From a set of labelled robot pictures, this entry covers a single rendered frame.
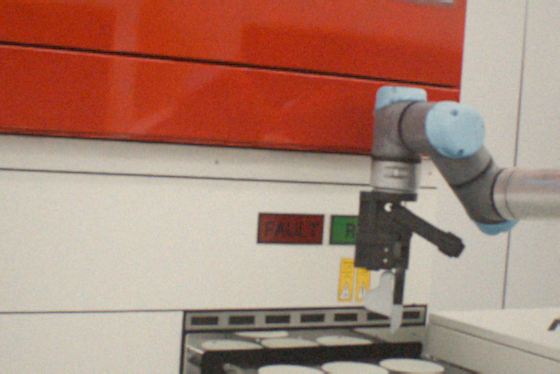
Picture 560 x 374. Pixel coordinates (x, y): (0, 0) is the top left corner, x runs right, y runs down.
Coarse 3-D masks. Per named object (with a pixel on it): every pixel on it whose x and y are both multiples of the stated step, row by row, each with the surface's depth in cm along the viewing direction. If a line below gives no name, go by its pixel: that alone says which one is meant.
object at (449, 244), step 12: (396, 216) 166; (408, 216) 165; (420, 216) 169; (408, 228) 165; (420, 228) 165; (432, 228) 165; (432, 240) 165; (444, 240) 165; (456, 240) 165; (444, 252) 166; (456, 252) 165
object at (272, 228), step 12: (264, 216) 172; (276, 216) 173; (288, 216) 174; (300, 216) 175; (264, 228) 172; (276, 228) 173; (288, 228) 174; (300, 228) 175; (312, 228) 176; (264, 240) 172; (276, 240) 173; (288, 240) 174; (300, 240) 175; (312, 240) 176
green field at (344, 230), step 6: (336, 222) 178; (342, 222) 179; (348, 222) 179; (354, 222) 180; (336, 228) 178; (342, 228) 179; (348, 228) 180; (354, 228) 180; (336, 234) 178; (342, 234) 179; (348, 234) 180; (354, 234) 180; (336, 240) 179; (342, 240) 179; (348, 240) 180; (354, 240) 180
